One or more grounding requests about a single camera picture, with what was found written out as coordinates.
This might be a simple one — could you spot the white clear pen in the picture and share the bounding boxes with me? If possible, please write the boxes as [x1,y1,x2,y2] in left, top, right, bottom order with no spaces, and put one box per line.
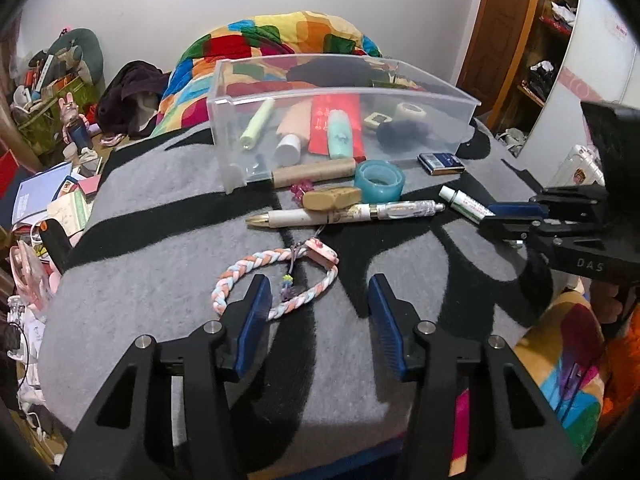
[245,200,446,230]

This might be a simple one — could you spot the mint green tube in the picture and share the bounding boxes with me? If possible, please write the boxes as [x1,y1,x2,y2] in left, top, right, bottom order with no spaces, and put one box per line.
[326,110,353,158]

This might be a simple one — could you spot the grey green plush cushion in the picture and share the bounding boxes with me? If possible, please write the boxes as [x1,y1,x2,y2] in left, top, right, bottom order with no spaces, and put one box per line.
[30,27,106,86]

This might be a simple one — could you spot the dark clothes pile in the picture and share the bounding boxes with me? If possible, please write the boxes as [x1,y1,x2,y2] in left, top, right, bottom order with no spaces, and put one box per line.
[95,60,171,136]

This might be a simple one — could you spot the green printed booklet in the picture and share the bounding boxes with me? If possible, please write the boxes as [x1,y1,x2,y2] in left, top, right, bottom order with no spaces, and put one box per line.
[47,192,96,241]

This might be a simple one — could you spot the braided pastel rope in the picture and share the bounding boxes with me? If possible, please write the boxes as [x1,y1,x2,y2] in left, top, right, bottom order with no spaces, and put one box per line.
[212,249,340,322]

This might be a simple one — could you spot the clear plastic storage box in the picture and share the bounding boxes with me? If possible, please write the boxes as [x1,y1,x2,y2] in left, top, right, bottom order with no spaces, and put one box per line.
[206,54,482,195]

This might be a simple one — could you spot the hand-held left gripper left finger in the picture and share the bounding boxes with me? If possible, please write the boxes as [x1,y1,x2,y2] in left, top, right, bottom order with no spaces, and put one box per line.
[62,274,273,480]

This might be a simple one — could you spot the white shoes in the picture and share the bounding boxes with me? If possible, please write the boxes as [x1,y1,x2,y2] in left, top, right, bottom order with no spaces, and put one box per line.
[495,127,526,153]

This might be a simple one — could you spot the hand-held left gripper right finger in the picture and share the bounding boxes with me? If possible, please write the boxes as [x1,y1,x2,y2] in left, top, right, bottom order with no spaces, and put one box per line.
[367,273,576,480]

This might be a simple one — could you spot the wooden door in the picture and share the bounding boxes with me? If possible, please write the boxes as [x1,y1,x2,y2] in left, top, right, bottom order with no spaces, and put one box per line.
[457,0,543,126]

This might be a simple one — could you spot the white cabinet door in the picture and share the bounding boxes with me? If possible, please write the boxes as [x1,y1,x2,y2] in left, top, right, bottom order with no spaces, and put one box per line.
[520,0,640,161]

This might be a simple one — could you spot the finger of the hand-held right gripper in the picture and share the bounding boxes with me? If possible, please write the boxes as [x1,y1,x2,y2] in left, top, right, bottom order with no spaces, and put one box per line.
[484,186,606,221]
[477,215,538,246]

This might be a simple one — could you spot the white tape roll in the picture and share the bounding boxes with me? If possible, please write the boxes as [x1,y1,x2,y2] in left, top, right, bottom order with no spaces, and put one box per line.
[395,102,428,122]

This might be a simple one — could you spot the white plastic case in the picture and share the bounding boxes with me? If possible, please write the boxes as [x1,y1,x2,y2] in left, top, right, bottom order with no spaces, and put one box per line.
[550,144,606,188]

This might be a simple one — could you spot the red box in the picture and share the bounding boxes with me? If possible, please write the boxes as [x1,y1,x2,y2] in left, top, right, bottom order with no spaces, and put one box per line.
[0,150,18,196]

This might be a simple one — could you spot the pink patterned keychain charm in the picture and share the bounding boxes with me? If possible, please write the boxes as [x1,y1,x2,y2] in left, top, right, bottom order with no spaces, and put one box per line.
[302,239,341,267]

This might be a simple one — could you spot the light green stick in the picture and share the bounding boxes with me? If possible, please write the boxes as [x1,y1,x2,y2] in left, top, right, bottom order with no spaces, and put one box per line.
[239,99,277,152]

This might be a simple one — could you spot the blue card box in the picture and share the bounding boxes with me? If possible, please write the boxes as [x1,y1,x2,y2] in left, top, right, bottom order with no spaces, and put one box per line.
[417,152,466,176]

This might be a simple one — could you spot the teal tape roll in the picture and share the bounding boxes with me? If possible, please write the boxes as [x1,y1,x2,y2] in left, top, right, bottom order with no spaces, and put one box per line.
[355,160,406,202]

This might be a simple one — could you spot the black clothes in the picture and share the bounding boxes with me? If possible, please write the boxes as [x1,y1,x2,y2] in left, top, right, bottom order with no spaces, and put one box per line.
[286,57,396,86]

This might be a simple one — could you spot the small white tube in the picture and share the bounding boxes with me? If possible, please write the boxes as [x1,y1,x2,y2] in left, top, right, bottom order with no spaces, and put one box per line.
[274,133,303,166]

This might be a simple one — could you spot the wooden shelf unit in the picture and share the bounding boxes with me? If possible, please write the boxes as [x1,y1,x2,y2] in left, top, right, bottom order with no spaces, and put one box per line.
[520,0,583,111]

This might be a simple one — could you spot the wooden stamp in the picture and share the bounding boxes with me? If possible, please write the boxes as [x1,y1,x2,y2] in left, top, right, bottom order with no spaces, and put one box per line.
[301,186,362,211]

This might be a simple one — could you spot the peach pointed sleeve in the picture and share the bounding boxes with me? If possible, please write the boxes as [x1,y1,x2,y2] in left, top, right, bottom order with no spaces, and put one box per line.
[276,101,315,137]

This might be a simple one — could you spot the green storage bag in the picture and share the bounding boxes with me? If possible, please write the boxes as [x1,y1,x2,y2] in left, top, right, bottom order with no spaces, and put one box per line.
[12,77,101,156]

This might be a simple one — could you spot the red paper envelope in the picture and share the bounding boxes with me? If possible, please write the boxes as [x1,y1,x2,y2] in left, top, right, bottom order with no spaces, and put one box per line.
[307,92,365,157]

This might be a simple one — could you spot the grey black blanket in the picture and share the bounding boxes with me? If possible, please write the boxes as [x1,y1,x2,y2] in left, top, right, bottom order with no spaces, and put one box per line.
[39,117,556,461]

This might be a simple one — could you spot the blue notebook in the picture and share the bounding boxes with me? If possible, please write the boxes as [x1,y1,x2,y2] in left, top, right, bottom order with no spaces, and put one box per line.
[11,161,73,225]

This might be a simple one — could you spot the pink bunny figure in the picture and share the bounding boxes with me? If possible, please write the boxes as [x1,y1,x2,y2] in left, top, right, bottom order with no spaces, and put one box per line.
[59,91,93,147]

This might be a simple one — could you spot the white ointment tube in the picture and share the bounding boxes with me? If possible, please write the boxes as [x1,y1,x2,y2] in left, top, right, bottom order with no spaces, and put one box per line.
[439,186,496,223]

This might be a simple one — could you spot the brown cardboard tube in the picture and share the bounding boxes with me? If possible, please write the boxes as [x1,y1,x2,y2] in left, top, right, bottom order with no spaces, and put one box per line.
[271,157,357,188]

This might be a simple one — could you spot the pink bead charm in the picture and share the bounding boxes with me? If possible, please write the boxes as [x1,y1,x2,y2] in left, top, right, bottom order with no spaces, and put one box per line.
[290,180,316,206]

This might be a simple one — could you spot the colourful patchwork quilt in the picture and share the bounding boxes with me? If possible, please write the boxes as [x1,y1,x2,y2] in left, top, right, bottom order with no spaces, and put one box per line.
[150,10,621,478]

